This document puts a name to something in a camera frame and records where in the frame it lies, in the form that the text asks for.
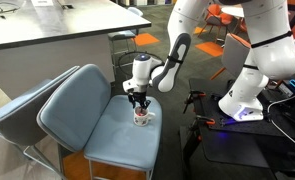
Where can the grey chair with orange trim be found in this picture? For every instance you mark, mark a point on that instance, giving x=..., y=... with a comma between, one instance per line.
x=233, y=53

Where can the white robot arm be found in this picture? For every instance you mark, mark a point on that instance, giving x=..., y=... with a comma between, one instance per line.
x=270, y=56

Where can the orange lounge chair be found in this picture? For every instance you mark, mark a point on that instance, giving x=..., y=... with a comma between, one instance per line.
x=217, y=15

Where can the grey bar stool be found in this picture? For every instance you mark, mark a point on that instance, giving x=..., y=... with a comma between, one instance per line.
x=122, y=34

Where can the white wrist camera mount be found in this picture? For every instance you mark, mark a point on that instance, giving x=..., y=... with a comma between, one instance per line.
x=133, y=86

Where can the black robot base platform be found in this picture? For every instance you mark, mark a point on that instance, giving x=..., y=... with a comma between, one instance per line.
x=233, y=143

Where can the light blue cushioned chair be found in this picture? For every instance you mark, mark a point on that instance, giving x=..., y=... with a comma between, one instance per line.
x=120, y=133

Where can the grey kitchen island counter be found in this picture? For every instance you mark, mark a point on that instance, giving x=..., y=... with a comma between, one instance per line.
x=53, y=40

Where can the white ceramic mug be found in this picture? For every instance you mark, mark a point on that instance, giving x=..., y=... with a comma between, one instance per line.
x=142, y=121

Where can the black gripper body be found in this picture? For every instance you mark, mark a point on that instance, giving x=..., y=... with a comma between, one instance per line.
x=137, y=97

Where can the blue chair with grey back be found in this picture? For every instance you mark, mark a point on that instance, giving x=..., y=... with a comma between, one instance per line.
x=17, y=116

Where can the red marker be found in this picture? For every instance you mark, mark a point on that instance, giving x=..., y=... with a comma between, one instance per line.
x=139, y=113

